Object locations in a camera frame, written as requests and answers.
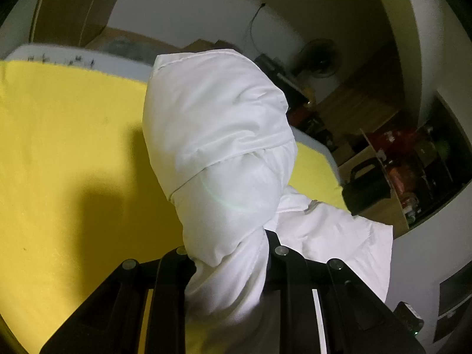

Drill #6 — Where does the white puffy down jacket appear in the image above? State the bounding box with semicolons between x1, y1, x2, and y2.
142;50;393;353

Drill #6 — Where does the yellow bed sheet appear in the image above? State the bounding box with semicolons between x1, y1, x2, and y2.
0;60;351;354

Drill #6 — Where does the wooden open shelf box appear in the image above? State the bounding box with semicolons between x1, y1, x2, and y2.
339;133;409;238

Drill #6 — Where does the white mattress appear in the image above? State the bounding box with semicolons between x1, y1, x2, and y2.
3;43;342;186

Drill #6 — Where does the black electric fan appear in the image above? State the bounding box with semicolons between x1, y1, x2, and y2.
292;38;341;78

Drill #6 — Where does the brown cardboard boxes pile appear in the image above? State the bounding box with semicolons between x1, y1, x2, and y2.
181;38;242;54

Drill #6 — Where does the black bag with handle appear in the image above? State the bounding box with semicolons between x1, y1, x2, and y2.
342;158;391;215

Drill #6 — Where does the black hanging wall cable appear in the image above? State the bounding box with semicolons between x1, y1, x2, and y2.
247;2;267;58

